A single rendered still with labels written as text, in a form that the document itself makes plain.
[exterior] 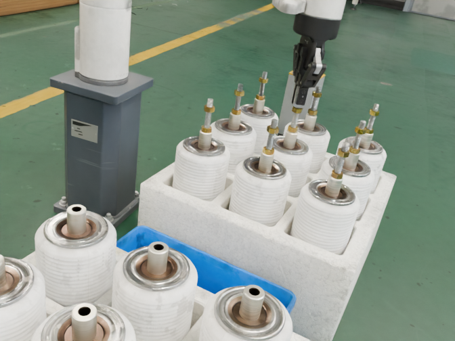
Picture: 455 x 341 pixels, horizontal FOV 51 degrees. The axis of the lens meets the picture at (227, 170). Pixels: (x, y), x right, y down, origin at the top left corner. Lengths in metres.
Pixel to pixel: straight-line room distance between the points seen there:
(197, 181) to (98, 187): 0.26
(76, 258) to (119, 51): 0.46
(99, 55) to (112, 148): 0.18
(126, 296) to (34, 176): 0.73
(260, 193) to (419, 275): 0.48
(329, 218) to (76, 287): 0.38
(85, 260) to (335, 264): 0.37
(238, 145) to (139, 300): 0.45
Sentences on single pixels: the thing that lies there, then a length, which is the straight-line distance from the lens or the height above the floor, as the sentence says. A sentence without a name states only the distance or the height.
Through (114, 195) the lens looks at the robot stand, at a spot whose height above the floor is 0.07.
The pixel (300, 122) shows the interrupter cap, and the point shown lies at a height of 0.25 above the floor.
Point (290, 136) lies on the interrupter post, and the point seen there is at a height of 0.28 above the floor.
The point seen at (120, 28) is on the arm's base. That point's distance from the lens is 0.91.
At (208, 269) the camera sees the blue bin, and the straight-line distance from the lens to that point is 0.81.
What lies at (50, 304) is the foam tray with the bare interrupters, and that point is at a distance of 0.62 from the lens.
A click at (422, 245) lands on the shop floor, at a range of 1.23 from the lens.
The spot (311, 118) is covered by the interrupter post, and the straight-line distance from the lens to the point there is 0.99.
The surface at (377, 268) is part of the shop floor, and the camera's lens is 1.09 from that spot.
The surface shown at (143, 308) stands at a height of 0.23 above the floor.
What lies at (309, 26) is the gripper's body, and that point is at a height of 0.48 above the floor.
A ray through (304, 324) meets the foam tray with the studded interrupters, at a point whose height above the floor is 0.04.
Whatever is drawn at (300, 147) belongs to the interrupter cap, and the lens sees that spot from 0.91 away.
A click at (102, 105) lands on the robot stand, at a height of 0.27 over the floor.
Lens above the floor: 0.61
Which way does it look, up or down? 28 degrees down
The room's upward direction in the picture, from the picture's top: 10 degrees clockwise
